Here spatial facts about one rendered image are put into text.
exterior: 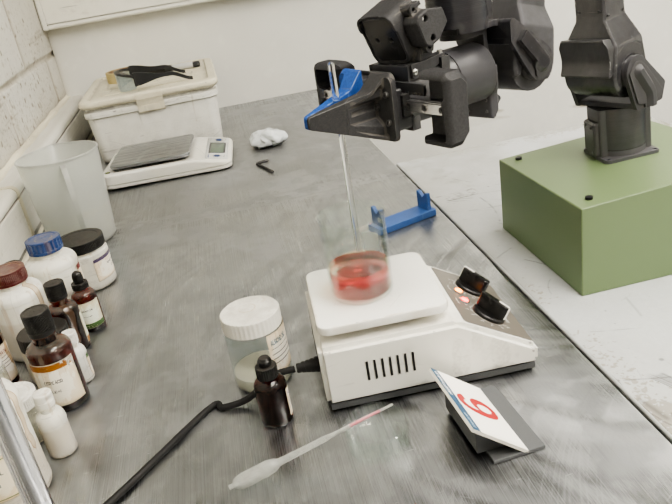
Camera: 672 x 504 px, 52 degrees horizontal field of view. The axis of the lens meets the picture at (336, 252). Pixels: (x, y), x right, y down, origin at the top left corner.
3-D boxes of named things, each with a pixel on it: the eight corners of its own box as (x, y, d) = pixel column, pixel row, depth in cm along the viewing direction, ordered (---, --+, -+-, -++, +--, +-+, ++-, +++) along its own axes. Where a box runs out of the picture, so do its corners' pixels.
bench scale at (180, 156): (233, 170, 139) (228, 147, 137) (104, 194, 138) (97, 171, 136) (234, 146, 156) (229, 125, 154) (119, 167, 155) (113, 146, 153)
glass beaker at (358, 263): (323, 287, 68) (309, 208, 65) (385, 272, 69) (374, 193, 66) (339, 321, 62) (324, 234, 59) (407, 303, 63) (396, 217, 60)
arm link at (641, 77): (603, 96, 86) (600, 44, 84) (671, 100, 79) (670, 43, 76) (567, 112, 83) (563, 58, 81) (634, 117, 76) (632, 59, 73)
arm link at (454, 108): (381, 105, 74) (375, 46, 72) (519, 125, 60) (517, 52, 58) (319, 124, 70) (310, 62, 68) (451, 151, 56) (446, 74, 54)
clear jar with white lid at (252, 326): (228, 396, 69) (210, 328, 65) (244, 362, 74) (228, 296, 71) (287, 394, 68) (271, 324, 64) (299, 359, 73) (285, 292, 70)
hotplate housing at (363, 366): (492, 305, 77) (488, 240, 73) (540, 371, 65) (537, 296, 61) (294, 346, 75) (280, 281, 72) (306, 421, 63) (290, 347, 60)
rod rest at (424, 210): (423, 209, 105) (421, 187, 103) (437, 215, 102) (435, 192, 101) (367, 230, 101) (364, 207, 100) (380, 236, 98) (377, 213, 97)
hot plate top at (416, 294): (418, 257, 72) (417, 249, 72) (451, 312, 62) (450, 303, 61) (305, 280, 72) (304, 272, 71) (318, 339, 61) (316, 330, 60)
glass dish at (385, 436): (336, 437, 61) (332, 417, 60) (391, 413, 63) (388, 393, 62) (365, 474, 56) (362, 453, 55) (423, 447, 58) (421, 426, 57)
